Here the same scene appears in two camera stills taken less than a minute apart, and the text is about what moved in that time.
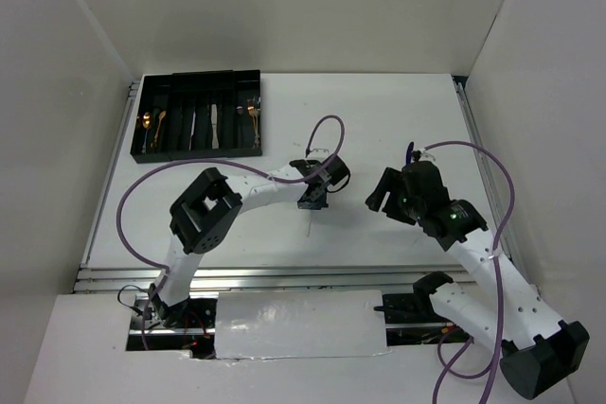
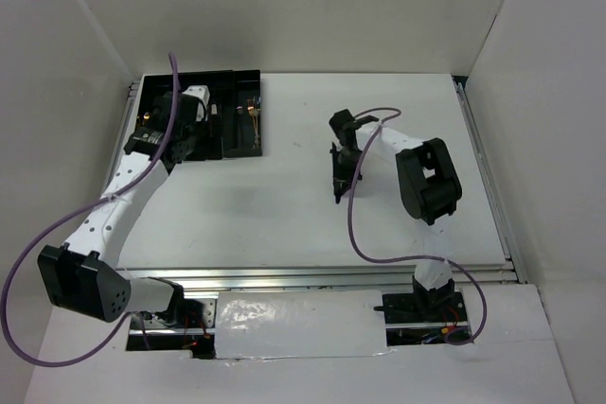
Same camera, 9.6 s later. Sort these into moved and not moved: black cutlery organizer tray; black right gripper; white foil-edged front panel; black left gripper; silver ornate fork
Moved: black left gripper; black right gripper
Not moved: black cutlery organizer tray; white foil-edged front panel; silver ornate fork
